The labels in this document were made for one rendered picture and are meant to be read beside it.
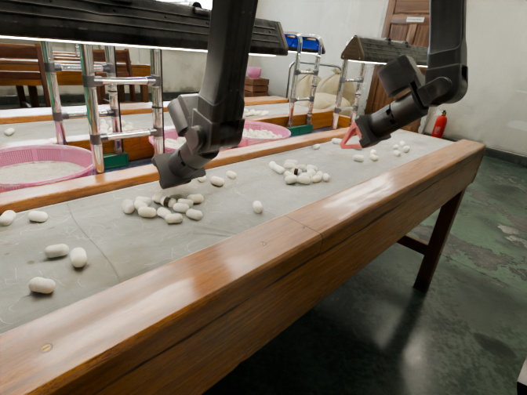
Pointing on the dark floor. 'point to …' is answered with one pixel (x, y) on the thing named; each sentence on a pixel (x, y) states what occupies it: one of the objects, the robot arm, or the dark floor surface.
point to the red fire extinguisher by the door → (439, 125)
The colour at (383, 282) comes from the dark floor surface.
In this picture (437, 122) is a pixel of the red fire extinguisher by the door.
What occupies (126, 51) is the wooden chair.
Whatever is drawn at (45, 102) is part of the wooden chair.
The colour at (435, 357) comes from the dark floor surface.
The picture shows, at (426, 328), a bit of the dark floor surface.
